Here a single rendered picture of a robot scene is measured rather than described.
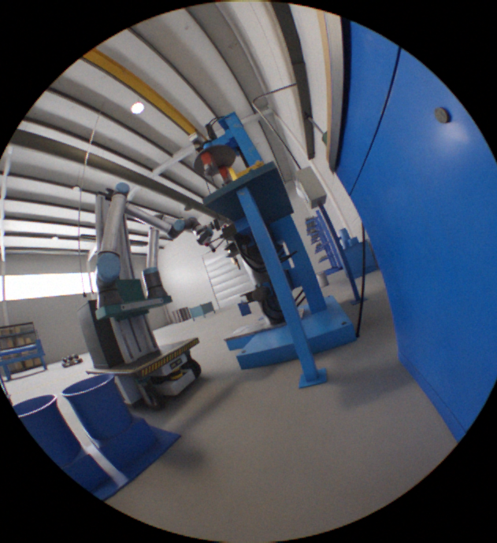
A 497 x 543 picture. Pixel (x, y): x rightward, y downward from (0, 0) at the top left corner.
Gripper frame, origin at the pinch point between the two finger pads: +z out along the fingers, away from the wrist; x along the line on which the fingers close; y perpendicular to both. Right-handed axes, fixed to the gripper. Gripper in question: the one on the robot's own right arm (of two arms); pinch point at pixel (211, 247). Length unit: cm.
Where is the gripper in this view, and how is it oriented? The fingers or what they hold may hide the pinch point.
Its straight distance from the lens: 145.8
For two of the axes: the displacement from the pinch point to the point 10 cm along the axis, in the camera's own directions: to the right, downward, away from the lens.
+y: -3.4, 0.2, -9.4
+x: 7.1, -6.5, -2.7
